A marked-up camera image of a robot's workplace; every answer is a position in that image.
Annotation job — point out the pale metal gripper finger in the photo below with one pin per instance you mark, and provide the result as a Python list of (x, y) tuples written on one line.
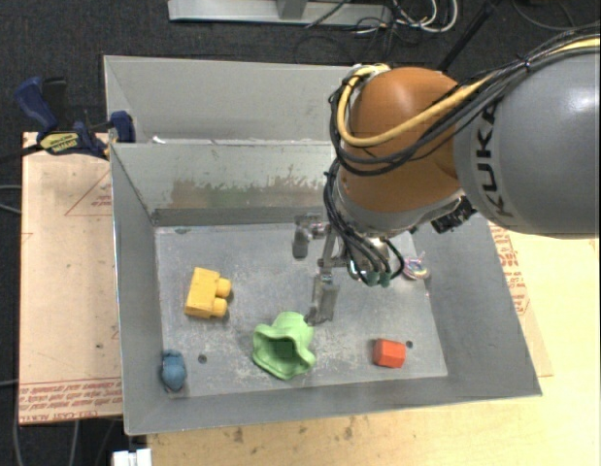
[(300, 246), (324, 299)]

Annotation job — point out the grey metal bin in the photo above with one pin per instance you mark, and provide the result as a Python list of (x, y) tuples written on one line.
[(261, 270)]

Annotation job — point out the small multicoloured shiny toy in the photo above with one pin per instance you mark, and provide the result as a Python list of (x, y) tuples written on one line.
[(416, 269)]

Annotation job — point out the light green floppy cup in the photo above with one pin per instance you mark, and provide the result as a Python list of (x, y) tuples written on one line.
[(295, 362)]

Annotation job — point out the orange-red small block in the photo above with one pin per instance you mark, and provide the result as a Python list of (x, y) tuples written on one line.
[(388, 353)]

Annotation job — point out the yellow toy building block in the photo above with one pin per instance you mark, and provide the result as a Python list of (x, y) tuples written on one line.
[(203, 294)]

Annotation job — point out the blue toy animal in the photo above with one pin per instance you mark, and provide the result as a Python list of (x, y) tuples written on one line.
[(173, 371)]

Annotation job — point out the brown cardboard board, red print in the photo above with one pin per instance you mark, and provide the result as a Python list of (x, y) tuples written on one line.
[(67, 279)]

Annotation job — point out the black cylinder on white bracket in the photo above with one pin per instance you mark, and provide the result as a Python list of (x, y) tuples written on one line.
[(453, 217)]

